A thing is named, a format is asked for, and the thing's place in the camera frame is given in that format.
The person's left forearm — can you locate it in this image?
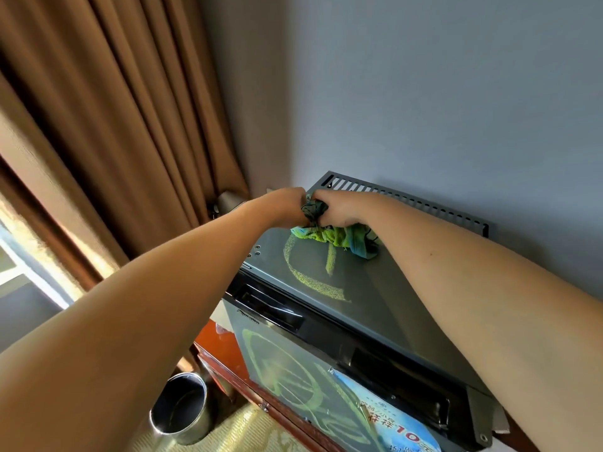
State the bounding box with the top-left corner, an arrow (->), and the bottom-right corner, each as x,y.
0,200 -> 280,452

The person's left hand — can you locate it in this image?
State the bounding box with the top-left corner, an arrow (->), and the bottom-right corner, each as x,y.
254,186 -> 310,229

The person's right hand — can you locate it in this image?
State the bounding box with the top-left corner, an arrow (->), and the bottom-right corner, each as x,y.
310,189 -> 374,229

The green blue cleaning cloth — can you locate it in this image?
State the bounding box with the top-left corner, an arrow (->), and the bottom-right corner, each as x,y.
290,192 -> 381,261

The grey metal lamp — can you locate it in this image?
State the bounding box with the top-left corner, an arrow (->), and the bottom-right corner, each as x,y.
207,190 -> 246,220

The round metal trash bin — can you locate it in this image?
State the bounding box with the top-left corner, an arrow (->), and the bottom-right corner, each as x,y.
149,371 -> 214,447

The person's right forearm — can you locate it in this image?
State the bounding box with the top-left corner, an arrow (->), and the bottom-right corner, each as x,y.
357,195 -> 603,452

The grey mini fridge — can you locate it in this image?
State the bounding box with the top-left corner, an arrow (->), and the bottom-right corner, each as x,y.
221,171 -> 508,452

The brown curtain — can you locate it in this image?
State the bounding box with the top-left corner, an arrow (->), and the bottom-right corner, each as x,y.
0,0 -> 251,293

